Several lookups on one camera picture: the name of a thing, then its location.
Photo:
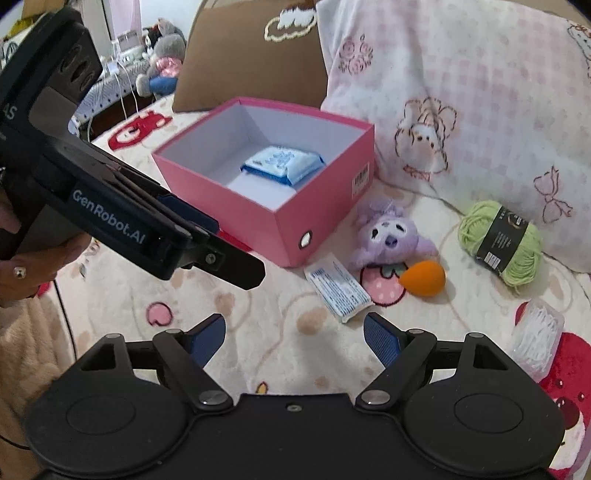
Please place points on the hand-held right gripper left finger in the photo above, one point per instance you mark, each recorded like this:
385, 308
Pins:
208, 340

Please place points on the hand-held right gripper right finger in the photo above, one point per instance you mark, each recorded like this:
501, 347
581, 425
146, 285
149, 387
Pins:
381, 342

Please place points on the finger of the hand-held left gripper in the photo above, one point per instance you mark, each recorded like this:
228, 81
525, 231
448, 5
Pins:
235, 265
194, 216

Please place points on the white and blue packet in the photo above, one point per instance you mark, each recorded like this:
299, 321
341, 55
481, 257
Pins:
337, 288

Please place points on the orange makeup sponge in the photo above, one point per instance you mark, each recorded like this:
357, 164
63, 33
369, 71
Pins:
422, 279

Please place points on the pink cardboard box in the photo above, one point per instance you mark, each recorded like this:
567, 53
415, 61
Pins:
323, 207

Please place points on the purple plush toy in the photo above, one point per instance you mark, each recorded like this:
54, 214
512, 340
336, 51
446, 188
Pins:
388, 230

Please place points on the clear cotton swab box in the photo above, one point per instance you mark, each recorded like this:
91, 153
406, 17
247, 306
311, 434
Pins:
538, 337

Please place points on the green yarn ball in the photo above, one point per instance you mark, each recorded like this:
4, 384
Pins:
526, 263

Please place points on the person's left hand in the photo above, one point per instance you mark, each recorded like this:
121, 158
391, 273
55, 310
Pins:
32, 277

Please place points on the table with patterned cloth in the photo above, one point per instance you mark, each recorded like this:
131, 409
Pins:
108, 87

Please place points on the blue wet wipes pack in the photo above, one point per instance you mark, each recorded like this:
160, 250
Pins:
281, 164

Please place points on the brown cushion with cloud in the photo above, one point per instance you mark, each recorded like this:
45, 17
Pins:
240, 64

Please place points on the grey plush toy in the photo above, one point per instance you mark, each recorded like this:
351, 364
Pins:
166, 50

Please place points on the pink curtain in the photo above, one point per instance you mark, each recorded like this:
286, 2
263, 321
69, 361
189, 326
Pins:
111, 18

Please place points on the black plush toy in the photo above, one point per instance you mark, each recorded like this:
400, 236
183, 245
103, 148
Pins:
151, 37

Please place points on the person's beige fluffy clothing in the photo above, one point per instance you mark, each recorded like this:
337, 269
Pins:
27, 360

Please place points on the pink checked pillow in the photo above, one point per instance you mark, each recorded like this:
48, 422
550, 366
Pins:
461, 69

